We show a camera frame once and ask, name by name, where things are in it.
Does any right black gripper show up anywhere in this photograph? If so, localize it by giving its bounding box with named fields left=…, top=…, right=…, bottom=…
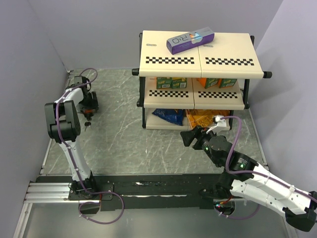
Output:
left=180, top=124, right=221, bottom=167

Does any small orange black padlock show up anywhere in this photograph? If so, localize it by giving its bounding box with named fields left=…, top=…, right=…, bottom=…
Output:
left=83, top=110, right=94, bottom=121

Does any black-headed key bunch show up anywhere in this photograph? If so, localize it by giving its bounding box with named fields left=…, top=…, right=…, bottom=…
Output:
left=84, top=121, right=92, bottom=131

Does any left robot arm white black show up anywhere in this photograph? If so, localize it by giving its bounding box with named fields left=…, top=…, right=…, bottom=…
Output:
left=44, top=75, right=99, bottom=199

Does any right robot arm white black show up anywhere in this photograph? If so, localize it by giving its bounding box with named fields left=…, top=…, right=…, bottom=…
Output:
left=180, top=126, right=317, bottom=232

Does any orange snack bag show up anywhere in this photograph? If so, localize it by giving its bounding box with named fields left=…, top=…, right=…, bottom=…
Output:
left=185, top=109, right=230, bottom=129

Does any blue snack bag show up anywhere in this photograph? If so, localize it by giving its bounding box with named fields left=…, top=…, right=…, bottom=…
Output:
left=152, top=109, right=184, bottom=126

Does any beige three-tier shelf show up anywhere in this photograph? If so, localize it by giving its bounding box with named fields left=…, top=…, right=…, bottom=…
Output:
left=132, top=30, right=272, bottom=130

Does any orange green box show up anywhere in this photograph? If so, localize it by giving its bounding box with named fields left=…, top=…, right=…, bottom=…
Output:
left=197, top=78, right=219, bottom=89

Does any green box right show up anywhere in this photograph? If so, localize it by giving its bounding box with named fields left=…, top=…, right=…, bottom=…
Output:
left=218, top=78, right=237, bottom=88

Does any green yellow box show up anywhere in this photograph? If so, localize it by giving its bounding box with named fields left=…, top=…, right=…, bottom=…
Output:
left=171, top=77, right=187, bottom=89
left=156, top=77, right=172, bottom=89

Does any green yellow box left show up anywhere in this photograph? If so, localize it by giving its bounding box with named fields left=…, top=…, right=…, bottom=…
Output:
left=156, top=77, right=172, bottom=89

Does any purple toothpaste box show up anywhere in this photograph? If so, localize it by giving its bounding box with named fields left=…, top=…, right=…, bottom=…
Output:
left=166, top=27, right=215, bottom=55

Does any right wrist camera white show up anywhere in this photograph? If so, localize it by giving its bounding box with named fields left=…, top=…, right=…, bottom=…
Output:
left=207, top=115, right=230, bottom=134

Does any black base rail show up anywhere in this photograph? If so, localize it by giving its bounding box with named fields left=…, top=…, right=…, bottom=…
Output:
left=68, top=173, right=251, bottom=211

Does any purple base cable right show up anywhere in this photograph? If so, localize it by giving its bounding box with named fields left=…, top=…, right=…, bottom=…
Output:
left=214, top=203, right=261, bottom=220

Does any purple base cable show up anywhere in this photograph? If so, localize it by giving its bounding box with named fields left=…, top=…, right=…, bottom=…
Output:
left=214, top=203, right=261, bottom=220
left=78, top=192, right=125, bottom=225

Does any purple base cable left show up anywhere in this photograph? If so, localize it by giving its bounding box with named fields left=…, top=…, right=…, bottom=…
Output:
left=78, top=192, right=125, bottom=225

